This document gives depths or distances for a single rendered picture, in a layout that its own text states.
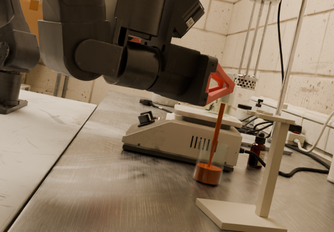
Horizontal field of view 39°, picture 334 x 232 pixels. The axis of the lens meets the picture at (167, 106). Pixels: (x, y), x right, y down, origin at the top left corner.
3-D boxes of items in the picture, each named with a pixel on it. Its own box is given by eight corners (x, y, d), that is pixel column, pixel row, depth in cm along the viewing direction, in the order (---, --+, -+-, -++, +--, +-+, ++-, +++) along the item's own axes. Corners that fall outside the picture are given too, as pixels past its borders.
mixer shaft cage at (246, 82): (233, 86, 124) (255, -9, 122) (228, 85, 131) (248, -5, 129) (258, 91, 125) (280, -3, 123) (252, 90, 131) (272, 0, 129)
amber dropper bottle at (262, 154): (245, 166, 91) (253, 130, 91) (247, 163, 94) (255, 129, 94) (261, 170, 90) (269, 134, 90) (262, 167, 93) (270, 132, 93)
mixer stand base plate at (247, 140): (178, 132, 118) (179, 128, 118) (171, 122, 137) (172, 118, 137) (293, 155, 120) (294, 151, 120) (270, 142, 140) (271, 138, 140)
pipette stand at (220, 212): (220, 229, 50) (247, 110, 49) (194, 203, 57) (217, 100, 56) (286, 236, 52) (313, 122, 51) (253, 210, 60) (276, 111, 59)
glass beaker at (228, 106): (231, 119, 88) (240, 76, 87) (229, 121, 82) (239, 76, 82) (199, 112, 89) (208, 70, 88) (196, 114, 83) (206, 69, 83)
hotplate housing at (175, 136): (119, 150, 81) (128, 104, 80) (127, 138, 94) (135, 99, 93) (247, 177, 81) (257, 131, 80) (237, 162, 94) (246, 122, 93)
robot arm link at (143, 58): (146, 37, 63) (102, 24, 59) (172, 40, 58) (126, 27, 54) (135, 87, 63) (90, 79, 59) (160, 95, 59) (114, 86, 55)
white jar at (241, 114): (251, 122, 199) (255, 107, 198) (239, 120, 196) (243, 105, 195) (243, 119, 204) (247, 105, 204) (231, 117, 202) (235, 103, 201)
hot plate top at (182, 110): (173, 114, 81) (174, 108, 81) (173, 108, 93) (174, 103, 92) (242, 128, 81) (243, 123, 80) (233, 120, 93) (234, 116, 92)
